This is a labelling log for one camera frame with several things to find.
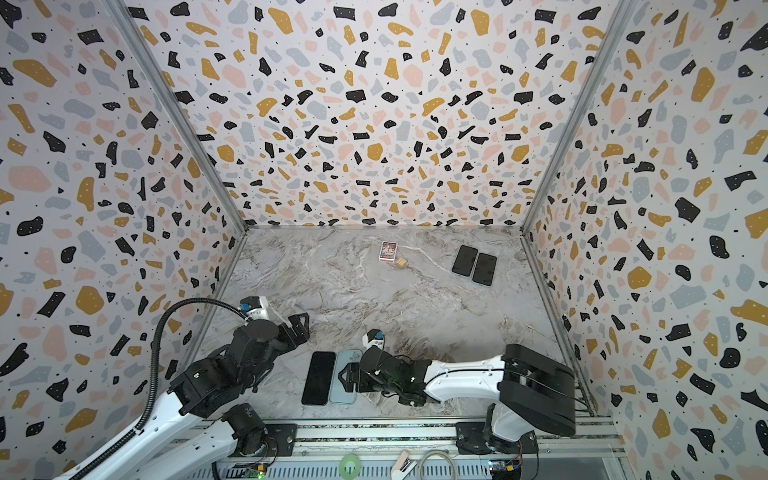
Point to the left corner aluminium post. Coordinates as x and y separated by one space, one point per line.
120 16

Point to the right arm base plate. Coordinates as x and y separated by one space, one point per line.
476 438

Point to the phone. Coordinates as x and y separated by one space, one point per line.
484 270
465 261
319 379

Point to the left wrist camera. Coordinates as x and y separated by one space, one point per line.
255 308

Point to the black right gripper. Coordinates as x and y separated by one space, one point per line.
369 370

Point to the right corner aluminium post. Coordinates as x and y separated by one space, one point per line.
603 57

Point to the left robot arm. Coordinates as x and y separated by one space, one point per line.
197 420

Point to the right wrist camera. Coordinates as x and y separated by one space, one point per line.
374 338

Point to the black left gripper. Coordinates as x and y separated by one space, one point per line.
302 330

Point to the mint phone case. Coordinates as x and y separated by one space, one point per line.
343 386

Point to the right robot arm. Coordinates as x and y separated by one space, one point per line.
528 390

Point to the corner aluminium post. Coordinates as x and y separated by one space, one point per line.
603 57
120 16

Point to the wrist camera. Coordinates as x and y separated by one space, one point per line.
374 338
255 308

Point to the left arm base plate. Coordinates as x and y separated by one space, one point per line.
279 440

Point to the playing card box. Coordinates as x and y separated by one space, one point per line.
388 252

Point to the white small device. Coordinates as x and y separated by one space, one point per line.
403 466

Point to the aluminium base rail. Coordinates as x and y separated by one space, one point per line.
595 452

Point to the green tape roll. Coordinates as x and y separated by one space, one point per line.
350 467

